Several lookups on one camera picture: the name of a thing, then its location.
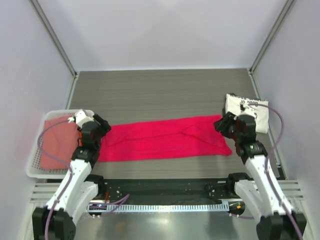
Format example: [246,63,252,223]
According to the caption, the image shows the magenta pink t shirt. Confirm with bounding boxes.
[98,115,232,162]

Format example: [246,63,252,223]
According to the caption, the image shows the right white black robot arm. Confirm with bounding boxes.
[213,112,307,240]

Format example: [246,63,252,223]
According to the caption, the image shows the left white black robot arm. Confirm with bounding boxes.
[31,109,111,240]

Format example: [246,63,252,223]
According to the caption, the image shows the orange t shirt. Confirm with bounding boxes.
[77,131,83,147]

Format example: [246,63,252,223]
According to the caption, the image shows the dark green folded t shirt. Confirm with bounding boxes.
[221,107,226,117]

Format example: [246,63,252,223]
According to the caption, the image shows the white printed folded t shirt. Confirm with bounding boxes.
[224,93,269,134]

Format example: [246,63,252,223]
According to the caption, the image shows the salmon pink t shirt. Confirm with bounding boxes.
[40,116,79,170]

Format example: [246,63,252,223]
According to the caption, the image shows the white plastic laundry basket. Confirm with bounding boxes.
[25,109,79,180]

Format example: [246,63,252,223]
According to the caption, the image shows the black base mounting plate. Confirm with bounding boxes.
[104,178,239,206]

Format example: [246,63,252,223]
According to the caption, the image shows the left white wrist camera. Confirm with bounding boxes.
[67,109,94,128]

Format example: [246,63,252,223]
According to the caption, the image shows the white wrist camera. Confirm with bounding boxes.
[67,109,94,128]
[232,104,258,120]

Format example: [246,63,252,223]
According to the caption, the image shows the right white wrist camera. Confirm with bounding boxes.
[232,104,258,120]

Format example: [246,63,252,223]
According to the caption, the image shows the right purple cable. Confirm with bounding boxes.
[231,104,305,240]

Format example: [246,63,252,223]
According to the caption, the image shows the purple cable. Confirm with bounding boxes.
[231,104,305,240]
[36,119,131,240]

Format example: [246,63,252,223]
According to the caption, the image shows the right aluminium frame post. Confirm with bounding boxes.
[247,0,297,75]

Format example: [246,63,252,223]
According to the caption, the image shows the aluminium frame post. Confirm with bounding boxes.
[247,0,297,75]
[31,0,79,79]

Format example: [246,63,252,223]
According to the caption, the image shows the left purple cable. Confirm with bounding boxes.
[36,119,131,240]

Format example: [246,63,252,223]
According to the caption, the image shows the white slotted cable duct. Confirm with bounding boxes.
[87,202,230,213]

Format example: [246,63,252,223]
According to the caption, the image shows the left aluminium frame post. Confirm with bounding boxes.
[31,0,79,79]

